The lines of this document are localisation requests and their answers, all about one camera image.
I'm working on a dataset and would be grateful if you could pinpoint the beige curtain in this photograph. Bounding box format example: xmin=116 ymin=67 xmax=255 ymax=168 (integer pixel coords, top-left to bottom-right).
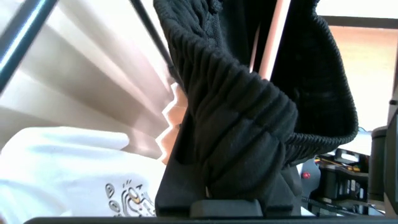
xmin=0 ymin=0 xmax=175 ymax=160

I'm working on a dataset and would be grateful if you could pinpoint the pink clothes hanger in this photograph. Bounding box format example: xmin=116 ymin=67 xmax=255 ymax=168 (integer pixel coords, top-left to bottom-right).
xmin=248 ymin=0 xmax=292 ymax=81

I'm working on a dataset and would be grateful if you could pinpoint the black garment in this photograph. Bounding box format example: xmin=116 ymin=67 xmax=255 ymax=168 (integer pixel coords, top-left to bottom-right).
xmin=152 ymin=0 xmax=359 ymax=200

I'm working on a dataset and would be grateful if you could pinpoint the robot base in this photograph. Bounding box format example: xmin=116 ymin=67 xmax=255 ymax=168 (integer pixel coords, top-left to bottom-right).
xmin=299 ymin=99 xmax=398 ymax=218

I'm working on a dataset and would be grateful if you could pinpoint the black clothes rack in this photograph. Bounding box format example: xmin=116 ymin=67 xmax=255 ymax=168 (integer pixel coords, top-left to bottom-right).
xmin=0 ymin=0 xmax=185 ymax=94

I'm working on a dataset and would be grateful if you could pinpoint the white printed t-shirt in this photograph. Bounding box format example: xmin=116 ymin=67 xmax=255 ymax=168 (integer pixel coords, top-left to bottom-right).
xmin=0 ymin=126 xmax=167 ymax=218

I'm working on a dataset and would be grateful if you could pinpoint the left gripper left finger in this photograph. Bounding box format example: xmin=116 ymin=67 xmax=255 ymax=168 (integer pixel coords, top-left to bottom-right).
xmin=154 ymin=108 xmax=208 ymax=218

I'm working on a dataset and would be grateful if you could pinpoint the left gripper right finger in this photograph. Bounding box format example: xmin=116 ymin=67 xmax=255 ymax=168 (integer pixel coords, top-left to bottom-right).
xmin=262 ymin=166 xmax=305 ymax=218

